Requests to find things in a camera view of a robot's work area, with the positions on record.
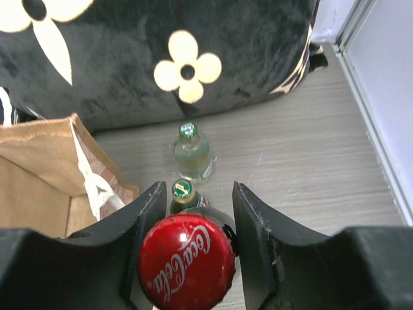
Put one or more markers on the clear soda bottle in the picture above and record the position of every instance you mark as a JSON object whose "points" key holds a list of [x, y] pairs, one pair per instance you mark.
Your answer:
{"points": [[192, 152]]}

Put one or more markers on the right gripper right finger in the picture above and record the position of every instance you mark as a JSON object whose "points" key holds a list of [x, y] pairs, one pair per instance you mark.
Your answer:
{"points": [[285, 265]]}

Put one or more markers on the coca-cola glass bottle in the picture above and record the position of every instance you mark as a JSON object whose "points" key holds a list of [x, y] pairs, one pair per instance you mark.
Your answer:
{"points": [[189, 260]]}

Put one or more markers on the black white striped cloth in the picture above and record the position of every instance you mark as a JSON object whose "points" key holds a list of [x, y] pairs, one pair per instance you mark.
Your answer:
{"points": [[9, 115]]}

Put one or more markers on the brown jute canvas bag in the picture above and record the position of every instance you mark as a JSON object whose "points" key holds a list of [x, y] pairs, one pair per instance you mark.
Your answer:
{"points": [[56, 178]]}

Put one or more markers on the black floral plush pillow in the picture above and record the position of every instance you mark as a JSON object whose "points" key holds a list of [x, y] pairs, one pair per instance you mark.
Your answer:
{"points": [[128, 63]]}

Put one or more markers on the green glass bottle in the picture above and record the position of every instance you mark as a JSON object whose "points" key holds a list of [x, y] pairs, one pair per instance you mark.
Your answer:
{"points": [[184, 196]]}

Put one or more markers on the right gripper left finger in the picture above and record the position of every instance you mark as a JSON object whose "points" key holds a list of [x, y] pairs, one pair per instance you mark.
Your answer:
{"points": [[94, 268]]}

